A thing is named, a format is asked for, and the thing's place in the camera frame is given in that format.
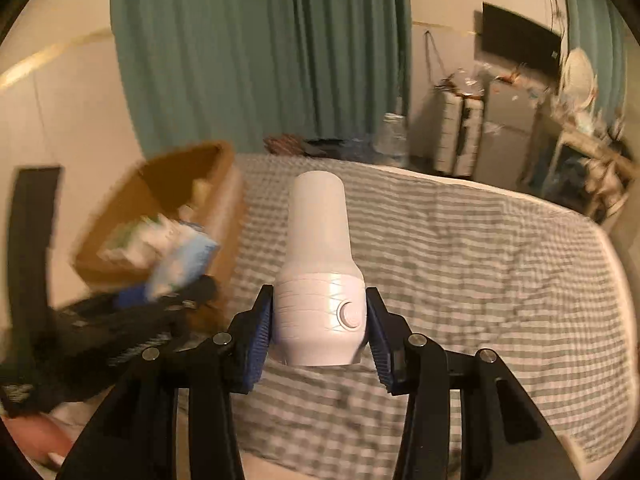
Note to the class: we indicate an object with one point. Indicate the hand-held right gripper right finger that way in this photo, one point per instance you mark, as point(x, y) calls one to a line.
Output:
point(380, 345)

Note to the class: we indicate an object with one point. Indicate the light blue and white box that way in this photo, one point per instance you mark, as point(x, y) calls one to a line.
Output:
point(185, 255)

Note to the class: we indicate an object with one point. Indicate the narrow green curtain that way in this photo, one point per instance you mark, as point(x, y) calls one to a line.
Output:
point(605, 35)

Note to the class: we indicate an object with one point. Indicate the white handheld device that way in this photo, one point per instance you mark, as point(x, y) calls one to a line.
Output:
point(320, 260)

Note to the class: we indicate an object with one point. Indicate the patterned bag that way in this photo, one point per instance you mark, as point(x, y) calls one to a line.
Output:
point(282, 144)

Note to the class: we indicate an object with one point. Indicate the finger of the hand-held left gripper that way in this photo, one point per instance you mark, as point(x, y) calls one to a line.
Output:
point(195, 291)

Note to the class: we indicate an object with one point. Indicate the cardboard box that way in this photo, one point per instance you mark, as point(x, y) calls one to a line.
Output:
point(220, 200)

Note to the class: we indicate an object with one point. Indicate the cluttered wooden desk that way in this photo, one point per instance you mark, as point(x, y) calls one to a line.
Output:
point(575, 145)

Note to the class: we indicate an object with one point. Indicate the clear water bottle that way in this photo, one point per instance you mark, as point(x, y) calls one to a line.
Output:
point(390, 140)

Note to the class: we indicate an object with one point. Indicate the green and white carton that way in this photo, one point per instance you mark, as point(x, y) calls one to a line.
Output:
point(130, 245)

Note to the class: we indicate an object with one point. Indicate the white desk fan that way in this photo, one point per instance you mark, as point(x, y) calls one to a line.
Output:
point(579, 77)

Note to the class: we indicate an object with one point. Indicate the wall television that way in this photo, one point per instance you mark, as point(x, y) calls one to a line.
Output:
point(520, 40)

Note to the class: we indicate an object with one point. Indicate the grey mini fridge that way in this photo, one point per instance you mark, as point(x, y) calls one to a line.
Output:
point(507, 115)

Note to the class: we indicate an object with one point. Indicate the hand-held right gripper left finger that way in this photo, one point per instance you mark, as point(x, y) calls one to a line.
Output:
point(260, 345)

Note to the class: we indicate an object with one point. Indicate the white suitcase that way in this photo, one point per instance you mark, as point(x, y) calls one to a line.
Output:
point(457, 132)

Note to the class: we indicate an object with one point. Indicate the person's left hand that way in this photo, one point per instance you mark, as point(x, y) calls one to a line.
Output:
point(35, 437)

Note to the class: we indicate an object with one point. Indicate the dark bag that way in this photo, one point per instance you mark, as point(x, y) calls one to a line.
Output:
point(335, 147)

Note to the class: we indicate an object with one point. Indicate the wide green curtain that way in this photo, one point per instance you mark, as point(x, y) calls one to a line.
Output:
point(260, 50)

